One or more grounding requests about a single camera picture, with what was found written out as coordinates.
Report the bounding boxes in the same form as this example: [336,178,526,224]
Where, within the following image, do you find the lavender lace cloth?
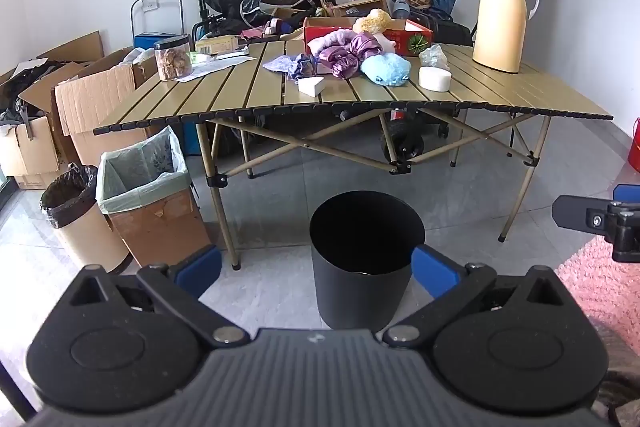
[262,53,319,82]

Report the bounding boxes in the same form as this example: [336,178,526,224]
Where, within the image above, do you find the purple satin cloth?
[317,33,387,80]

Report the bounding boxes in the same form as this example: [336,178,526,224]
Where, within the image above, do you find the white round container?
[418,66,453,93]

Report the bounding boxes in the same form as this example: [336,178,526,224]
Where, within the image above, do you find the red cardboard box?
[303,17,434,57]

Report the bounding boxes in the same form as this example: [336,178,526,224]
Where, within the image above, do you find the tan folding table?
[93,42,615,270]

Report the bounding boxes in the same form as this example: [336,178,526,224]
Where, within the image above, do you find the pink rug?
[555,234,640,358]

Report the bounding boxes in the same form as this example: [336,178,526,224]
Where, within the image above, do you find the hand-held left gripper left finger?
[69,245,251,350]

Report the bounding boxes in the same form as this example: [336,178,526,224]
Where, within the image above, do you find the light blue plush toy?
[361,53,412,87]

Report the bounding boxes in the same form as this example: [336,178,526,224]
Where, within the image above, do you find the small tan carton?
[194,35,247,56]

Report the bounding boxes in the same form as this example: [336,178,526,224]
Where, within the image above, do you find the cream bin with black liner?
[40,163,132,275]

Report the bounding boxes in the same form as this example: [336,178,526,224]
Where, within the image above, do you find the cardboard box with green liner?
[96,125,212,268]

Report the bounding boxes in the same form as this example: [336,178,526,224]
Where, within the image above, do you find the yellow plush toy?
[353,9,394,34]

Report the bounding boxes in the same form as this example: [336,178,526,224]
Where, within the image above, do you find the cream thermos jug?
[472,0,541,74]

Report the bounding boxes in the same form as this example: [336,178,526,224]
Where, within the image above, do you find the clear cookie jar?
[153,34,194,82]

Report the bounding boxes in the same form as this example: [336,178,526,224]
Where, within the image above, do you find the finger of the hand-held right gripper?
[552,195,640,264]
[614,183,640,206]

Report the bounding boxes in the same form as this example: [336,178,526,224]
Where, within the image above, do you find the cardboard box with clothes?
[0,31,106,190]

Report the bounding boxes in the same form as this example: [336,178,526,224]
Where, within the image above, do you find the white tissue pack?
[298,77,326,98]

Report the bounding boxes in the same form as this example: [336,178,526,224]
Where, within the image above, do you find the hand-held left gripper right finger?
[382,244,568,349]

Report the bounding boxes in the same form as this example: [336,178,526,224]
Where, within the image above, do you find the white metal frame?
[131,0,184,48]

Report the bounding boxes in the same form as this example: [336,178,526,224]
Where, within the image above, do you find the large plain cardboard box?
[54,48,163,165]

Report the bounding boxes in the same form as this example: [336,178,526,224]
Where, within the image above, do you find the lilac plush toy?
[306,29,361,58]

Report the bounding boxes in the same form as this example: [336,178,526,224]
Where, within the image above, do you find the blue box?
[133,32,177,54]

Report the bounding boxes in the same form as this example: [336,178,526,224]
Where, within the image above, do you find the black cart wheel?
[380,109,426,161]

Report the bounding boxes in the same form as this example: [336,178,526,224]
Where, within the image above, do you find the black round bin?
[310,190,426,330]

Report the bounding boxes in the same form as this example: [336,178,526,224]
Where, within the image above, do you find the white papers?
[175,48,257,83]

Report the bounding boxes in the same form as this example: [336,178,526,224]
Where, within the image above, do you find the clear plastic bag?
[418,44,451,70]

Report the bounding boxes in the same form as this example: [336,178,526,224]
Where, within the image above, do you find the black suitcase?
[434,21,474,48]

